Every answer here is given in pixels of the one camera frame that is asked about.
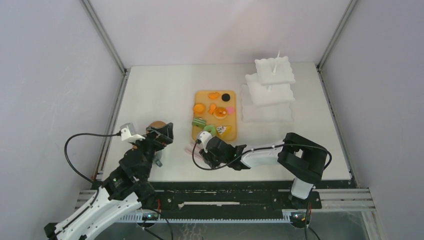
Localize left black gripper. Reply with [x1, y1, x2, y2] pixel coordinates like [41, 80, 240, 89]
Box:
[130, 122, 174, 178]

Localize pink handled metal tongs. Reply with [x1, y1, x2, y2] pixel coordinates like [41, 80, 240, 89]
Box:
[184, 142, 203, 160]

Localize green frosted donut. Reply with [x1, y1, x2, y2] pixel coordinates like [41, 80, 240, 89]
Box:
[203, 124, 217, 137]

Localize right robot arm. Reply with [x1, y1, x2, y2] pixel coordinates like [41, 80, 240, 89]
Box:
[194, 131, 333, 209]

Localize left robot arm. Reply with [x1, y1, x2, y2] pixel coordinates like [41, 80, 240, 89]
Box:
[44, 121, 174, 240]

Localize grey mug with rattan lid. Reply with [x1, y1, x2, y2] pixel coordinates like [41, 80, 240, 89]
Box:
[132, 142, 163, 167]

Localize yellow cream cake slice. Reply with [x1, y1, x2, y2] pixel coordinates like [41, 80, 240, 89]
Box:
[216, 125, 232, 137]

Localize green layered cake slice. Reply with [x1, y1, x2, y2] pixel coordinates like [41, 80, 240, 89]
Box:
[191, 117, 207, 129]

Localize orange glazed donut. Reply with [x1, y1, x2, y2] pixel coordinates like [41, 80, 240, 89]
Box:
[213, 107, 228, 120]

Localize yellow serving tray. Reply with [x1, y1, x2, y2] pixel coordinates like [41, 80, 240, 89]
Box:
[191, 90, 237, 142]

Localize pink macaron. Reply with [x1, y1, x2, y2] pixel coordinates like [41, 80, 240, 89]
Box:
[226, 106, 235, 115]

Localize orange round tart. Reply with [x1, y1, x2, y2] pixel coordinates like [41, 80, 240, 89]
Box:
[192, 103, 206, 115]

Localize small orange pastry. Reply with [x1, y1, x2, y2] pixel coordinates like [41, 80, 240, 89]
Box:
[207, 103, 217, 115]

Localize black round cookie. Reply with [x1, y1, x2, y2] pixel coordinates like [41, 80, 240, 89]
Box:
[221, 93, 231, 102]

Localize white three tier stand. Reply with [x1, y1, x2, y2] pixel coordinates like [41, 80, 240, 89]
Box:
[241, 53, 296, 123]

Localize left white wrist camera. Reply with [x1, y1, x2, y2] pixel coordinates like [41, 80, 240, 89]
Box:
[119, 122, 145, 143]

